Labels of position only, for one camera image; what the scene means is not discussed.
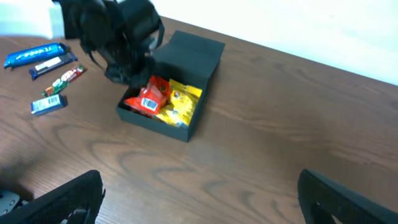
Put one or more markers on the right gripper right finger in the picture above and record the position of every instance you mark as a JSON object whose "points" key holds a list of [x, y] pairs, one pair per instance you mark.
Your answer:
{"points": [[325, 201]]}

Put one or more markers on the black gift box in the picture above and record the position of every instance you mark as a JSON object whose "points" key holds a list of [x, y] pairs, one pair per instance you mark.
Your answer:
{"points": [[188, 59]]}

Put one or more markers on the blue biscuit bar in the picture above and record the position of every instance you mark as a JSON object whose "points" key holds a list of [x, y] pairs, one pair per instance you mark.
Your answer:
{"points": [[35, 54]]}

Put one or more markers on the red green KitKat Milo bar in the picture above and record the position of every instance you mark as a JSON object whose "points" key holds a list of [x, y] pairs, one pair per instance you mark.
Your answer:
{"points": [[62, 82]]}

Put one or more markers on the dark blue chocolate bar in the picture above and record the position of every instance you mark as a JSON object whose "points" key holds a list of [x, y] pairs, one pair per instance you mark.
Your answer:
{"points": [[52, 64]]}

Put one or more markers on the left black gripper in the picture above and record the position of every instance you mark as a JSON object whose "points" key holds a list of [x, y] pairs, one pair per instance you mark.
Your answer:
{"points": [[124, 33]]}

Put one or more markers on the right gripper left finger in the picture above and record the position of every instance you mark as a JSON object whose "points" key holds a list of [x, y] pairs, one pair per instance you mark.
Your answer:
{"points": [[77, 201]]}

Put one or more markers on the yellow snack packet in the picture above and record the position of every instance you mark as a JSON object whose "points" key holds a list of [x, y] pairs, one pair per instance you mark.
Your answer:
{"points": [[182, 103]]}

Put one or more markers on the small blue candy box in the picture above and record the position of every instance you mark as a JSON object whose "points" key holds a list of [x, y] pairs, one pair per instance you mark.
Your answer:
{"points": [[48, 104]]}

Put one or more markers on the red snack packet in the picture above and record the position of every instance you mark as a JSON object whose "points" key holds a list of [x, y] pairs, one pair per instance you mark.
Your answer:
{"points": [[152, 98]]}

